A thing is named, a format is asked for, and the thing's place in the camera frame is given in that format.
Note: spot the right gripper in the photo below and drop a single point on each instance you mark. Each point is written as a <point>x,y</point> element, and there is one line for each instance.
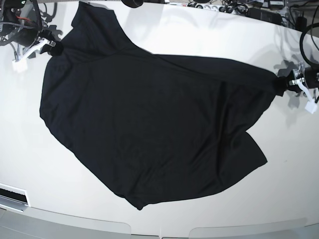
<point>29,37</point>

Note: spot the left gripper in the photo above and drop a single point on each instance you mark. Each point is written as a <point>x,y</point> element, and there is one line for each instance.
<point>308,76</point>

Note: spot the black t-shirt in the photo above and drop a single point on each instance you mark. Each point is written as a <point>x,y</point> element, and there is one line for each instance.
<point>152,128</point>

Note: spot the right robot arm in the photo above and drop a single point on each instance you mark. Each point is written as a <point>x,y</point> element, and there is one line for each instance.
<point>18,14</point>

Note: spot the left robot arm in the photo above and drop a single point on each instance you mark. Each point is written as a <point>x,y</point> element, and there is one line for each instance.
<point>309,53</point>

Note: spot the black power adapter brick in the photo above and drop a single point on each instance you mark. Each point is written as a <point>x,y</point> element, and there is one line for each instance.
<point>266,16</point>

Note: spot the black round object top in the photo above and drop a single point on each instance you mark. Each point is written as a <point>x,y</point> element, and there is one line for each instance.
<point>133,3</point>

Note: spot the white power strip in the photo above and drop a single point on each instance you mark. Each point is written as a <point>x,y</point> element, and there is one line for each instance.
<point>214,5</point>

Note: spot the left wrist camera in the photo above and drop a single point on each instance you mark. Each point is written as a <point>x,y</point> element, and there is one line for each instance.
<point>311,107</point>

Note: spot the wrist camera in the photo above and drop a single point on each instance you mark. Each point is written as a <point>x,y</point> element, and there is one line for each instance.
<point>20,65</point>
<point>311,107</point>

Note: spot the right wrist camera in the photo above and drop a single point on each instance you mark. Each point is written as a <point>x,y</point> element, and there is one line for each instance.
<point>20,65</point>

